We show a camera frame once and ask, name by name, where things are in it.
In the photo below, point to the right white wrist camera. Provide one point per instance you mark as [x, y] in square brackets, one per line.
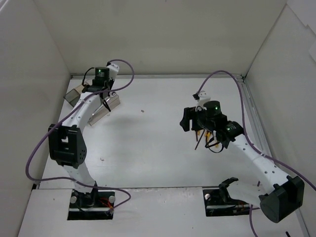
[201, 98]

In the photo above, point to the long brown hex key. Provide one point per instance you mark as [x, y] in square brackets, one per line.
[199, 135]

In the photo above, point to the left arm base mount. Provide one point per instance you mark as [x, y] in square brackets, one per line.
[97, 206]

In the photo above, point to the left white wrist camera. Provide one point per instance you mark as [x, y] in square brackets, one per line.
[113, 70]

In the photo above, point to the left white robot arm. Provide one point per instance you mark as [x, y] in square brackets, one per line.
[66, 143]

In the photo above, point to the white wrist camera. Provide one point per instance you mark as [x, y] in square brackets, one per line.
[113, 70]
[201, 98]

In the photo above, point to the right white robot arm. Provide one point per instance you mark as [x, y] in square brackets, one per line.
[279, 194]

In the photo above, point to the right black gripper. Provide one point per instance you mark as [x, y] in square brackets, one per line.
[195, 121]

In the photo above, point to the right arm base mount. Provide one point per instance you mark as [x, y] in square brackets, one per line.
[216, 206]

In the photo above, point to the large silver ratchet wrench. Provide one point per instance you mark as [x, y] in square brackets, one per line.
[108, 104]

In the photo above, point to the yellow handled cutting pliers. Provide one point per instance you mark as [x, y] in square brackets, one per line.
[207, 138]

